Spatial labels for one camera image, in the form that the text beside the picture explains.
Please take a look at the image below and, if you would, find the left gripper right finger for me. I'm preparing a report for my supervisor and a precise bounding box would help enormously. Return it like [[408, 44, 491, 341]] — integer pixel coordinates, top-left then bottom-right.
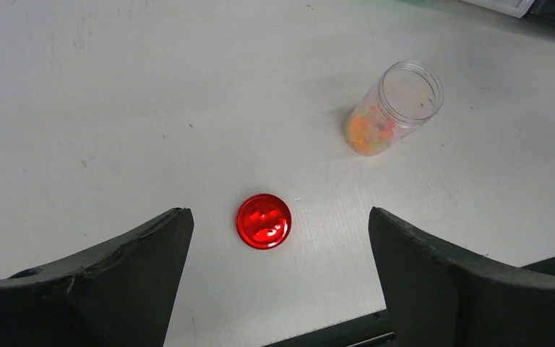
[[369, 207, 555, 346]]

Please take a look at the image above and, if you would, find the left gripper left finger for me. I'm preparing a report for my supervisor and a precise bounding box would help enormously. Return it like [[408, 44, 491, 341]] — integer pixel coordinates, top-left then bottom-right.
[[0, 208, 194, 346]]

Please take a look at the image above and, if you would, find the clear plastic jar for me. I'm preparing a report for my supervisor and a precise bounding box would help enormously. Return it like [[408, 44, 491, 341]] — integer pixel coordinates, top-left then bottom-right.
[[343, 60, 444, 156]]

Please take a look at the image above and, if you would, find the red jar lid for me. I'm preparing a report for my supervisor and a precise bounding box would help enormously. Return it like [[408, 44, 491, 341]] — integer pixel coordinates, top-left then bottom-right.
[[235, 193, 293, 250]]

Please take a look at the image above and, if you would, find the white lollipop bin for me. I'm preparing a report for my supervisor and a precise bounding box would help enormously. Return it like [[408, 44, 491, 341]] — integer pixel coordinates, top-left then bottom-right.
[[463, 0, 535, 18]]

